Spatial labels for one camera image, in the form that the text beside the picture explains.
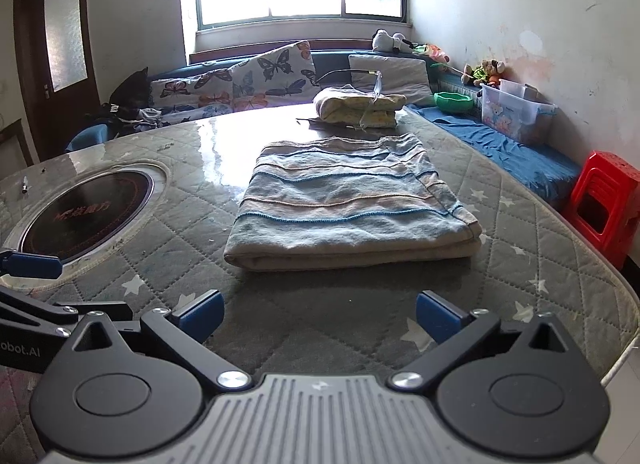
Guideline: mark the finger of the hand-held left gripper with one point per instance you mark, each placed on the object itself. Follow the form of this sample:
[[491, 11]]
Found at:
[[35, 266], [30, 306]]

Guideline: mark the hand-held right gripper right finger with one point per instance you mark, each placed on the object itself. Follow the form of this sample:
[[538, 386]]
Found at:
[[437, 316]]

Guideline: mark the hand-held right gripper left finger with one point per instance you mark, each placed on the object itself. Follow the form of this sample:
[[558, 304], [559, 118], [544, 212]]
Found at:
[[202, 316]]

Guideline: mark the blue beige striped towel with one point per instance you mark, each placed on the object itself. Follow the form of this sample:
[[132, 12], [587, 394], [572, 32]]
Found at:
[[350, 204]]

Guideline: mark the round black induction hob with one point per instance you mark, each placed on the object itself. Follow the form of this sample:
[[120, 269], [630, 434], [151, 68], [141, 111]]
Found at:
[[85, 214]]

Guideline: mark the marker pen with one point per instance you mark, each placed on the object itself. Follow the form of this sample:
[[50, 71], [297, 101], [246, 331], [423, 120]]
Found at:
[[23, 185]]

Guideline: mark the dark wooden door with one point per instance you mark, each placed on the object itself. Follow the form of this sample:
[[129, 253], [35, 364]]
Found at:
[[30, 104]]

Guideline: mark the blue sofa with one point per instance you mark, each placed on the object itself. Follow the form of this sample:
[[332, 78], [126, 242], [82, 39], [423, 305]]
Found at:
[[490, 144]]

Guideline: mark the black bag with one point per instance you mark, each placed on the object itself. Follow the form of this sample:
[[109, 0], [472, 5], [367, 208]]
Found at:
[[130, 94]]

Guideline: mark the red plastic stool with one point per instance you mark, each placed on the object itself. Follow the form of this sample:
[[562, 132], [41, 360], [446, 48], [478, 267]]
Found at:
[[600, 184]]

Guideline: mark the clear plastic storage box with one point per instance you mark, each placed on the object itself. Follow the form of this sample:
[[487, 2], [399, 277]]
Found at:
[[505, 114]]

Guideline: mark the green bowl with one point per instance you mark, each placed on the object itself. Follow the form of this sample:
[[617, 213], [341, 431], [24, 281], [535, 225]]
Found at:
[[452, 101]]

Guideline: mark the butterfly print cushion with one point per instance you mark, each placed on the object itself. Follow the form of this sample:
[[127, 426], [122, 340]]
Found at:
[[190, 91]]

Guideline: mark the folded yellow cloth in plastic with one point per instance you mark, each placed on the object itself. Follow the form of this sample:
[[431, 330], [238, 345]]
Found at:
[[350, 106]]

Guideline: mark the grey cushion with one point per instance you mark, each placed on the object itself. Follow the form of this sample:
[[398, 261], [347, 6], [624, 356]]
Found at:
[[395, 76]]

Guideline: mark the brown plush toy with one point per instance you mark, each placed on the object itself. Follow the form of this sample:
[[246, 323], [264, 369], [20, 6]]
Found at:
[[482, 71]]

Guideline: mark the large butterfly print pillow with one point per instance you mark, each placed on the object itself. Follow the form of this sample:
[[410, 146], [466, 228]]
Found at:
[[280, 69]]

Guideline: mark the orange green toy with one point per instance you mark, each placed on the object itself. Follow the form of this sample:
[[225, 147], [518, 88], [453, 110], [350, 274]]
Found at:
[[430, 51]]

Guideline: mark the white plush toy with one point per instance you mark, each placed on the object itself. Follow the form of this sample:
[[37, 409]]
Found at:
[[387, 40]]

